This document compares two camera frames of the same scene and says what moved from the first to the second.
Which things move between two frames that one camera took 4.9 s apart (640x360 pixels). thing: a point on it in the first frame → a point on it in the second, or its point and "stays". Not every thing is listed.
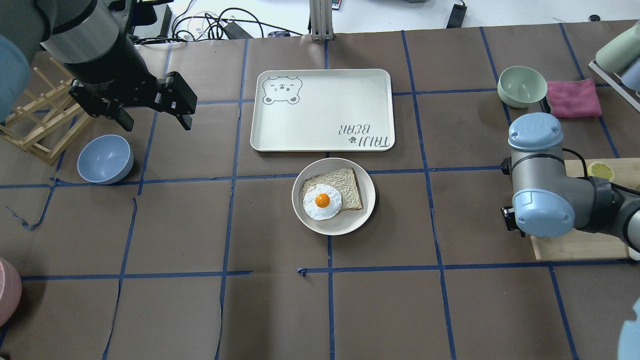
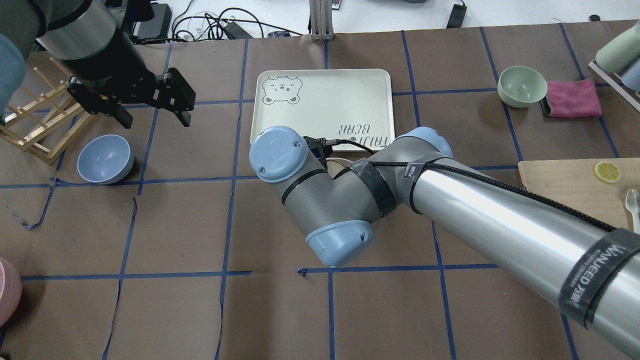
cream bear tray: x=323 y=110 stays
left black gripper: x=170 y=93 stays
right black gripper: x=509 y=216 → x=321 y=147
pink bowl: x=10 y=291 stays
